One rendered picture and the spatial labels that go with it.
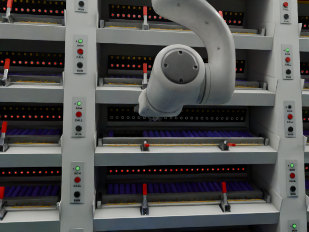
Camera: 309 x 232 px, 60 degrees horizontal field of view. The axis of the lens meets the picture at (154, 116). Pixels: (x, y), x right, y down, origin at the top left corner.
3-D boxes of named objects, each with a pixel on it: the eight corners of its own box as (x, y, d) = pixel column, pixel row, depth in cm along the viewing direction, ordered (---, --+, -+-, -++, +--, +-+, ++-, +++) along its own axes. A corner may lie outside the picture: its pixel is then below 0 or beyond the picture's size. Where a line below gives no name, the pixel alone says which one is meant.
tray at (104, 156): (275, 164, 91) (280, 137, 88) (94, 166, 84) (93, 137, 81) (248, 141, 110) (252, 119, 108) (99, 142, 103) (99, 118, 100)
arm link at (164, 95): (190, 74, 56) (146, 72, 55) (210, 43, 44) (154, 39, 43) (191, 113, 54) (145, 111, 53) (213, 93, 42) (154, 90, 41)
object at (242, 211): (277, 223, 90) (285, 187, 86) (93, 231, 82) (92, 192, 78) (249, 190, 109) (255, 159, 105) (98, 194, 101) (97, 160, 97)
